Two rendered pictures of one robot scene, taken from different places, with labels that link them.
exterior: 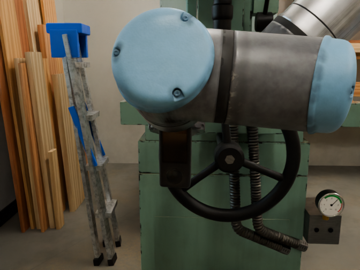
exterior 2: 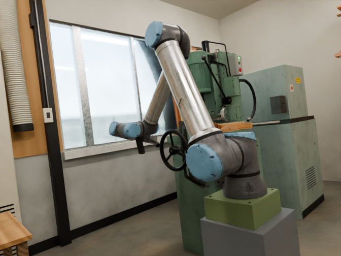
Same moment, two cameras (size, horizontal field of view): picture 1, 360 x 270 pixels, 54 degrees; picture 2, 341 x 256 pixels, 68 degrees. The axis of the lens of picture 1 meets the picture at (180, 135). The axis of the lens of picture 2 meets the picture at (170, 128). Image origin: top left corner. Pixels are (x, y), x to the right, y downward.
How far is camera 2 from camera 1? 1.42 m
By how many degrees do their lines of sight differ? 46
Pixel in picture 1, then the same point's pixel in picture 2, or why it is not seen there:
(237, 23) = (213, 103)
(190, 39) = (113, 125)
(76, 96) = not seen: hidden behind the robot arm
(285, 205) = not seen: hidden behind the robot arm
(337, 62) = (125, 127)
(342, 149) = not seen: outside the picture
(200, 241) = (190, 185)
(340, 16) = (147, 115)
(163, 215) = (179, 174)
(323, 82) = (124, 130)
